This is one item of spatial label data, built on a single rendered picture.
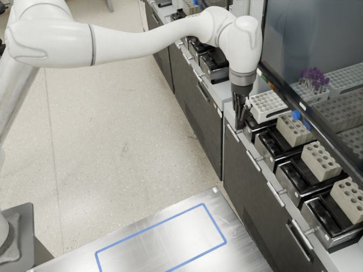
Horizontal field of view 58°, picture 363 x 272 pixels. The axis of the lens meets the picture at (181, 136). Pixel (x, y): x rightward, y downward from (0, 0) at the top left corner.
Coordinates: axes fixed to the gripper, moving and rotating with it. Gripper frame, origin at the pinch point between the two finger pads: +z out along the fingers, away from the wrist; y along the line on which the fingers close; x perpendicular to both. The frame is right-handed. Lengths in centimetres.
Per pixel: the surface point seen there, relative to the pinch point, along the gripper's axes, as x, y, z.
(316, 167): -9.8, -32.5, -6.1
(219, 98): -2.2, 23.5, 7.4
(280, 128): -9.7, -12.2, -4.1
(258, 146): -2.2, -11.4, 3.2
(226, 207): 20.7, -32.7, -2.0
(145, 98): 18, 125, 80
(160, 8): -3, 117, 7
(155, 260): 45, -40, -2
